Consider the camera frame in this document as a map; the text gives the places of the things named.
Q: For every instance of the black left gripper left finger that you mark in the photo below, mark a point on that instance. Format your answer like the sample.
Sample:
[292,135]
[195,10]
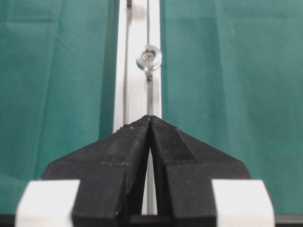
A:
[111,171]

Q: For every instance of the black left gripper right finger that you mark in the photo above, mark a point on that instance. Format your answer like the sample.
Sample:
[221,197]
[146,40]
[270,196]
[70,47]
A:
[183,169]

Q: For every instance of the near silver pulley shaft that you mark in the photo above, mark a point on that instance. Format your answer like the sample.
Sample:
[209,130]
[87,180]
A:
[149,60]

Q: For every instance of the green table cloth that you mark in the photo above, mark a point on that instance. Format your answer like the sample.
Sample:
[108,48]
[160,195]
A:
[232,77]

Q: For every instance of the silver aluminium extrusion rail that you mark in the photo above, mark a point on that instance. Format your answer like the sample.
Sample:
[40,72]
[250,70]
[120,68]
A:
[135,96]

